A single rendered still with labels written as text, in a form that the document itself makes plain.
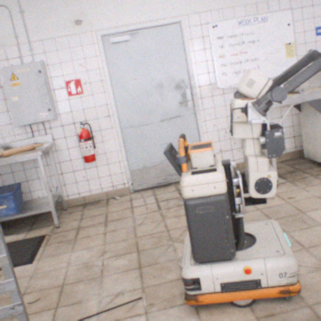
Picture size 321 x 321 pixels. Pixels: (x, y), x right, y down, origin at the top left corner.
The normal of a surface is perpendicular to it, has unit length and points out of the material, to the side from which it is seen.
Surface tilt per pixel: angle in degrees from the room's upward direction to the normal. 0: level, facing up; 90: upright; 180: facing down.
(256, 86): 90
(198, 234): 90
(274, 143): 90
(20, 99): 90
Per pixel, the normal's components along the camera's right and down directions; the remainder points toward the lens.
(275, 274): -0.11, 0.24
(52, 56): 0.13, 0.19
